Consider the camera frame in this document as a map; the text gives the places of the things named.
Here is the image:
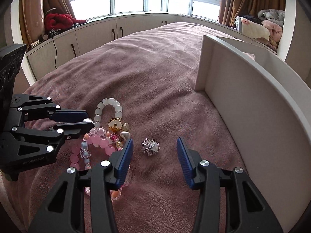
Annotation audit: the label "black charging cable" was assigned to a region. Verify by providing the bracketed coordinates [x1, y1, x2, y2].
[38, 28, 60, 69]

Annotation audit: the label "white bead bracelet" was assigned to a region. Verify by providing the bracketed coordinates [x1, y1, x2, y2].
[94, 97, 123, 129]

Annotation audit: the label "pink bead bracelet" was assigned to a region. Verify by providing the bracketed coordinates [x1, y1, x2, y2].
[69, 131, 133, 201]

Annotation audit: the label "brown leather chair back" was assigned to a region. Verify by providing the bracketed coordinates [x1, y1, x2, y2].
[19, 0, 45, 45]

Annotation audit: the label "grey crumpled blanket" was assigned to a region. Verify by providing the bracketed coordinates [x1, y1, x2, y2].
[257, 9, 285, 27]

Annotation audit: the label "pink crumpled blanket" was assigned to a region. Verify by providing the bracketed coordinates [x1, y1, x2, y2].
[262, 20, 283, 52]

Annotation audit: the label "silver spiky brooch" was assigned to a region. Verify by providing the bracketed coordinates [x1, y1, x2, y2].
[141, 138, 160, 156]

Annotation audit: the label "white window seat cabinets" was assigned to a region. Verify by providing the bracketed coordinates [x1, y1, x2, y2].
[26, 13, 270, 81]

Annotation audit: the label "pink fleece bed blanket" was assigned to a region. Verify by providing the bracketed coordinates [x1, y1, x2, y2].
[26, 23, 244, 232]

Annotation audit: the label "multicolour bead bracelet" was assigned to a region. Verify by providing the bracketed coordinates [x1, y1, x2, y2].
[79, 117, 131, 170]

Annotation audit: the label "red knitted garment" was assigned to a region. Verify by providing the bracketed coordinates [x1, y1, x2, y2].
[44, 13, 86, 31]

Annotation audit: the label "white plastic storage bin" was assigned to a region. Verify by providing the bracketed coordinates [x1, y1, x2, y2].
[195, 36, 310, 232]

